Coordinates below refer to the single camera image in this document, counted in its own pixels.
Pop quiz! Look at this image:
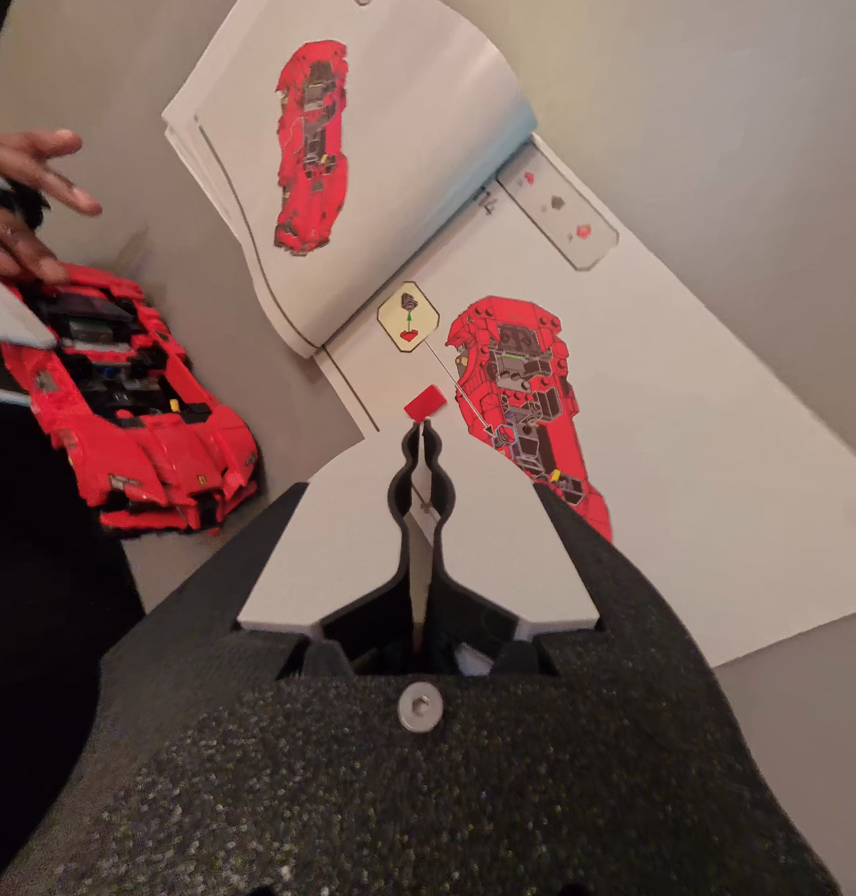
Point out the small red lego tile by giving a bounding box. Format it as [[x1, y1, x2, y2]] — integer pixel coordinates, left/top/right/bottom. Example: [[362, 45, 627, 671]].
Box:
[[403, 385, 448, 423]]

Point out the lego instruction booklet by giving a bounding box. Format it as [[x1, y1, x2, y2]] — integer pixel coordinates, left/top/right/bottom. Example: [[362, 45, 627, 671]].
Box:
[[160, 0, 856, 669]]

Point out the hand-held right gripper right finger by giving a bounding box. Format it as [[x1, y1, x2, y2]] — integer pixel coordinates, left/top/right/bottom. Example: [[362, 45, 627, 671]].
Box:
[[421, 422, 604, 658]]

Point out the person's left hand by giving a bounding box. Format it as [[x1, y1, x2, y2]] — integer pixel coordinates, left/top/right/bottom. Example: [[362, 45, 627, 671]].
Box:
[[0, 128, 104, 286]]

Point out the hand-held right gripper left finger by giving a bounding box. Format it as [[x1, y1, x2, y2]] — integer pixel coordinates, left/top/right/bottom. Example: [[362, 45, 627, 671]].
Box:
[[236, 422, 425, 655]]

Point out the red lego car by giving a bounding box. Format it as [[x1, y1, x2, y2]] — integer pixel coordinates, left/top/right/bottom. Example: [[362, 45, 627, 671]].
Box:
[[0, 262, 261, 536]]

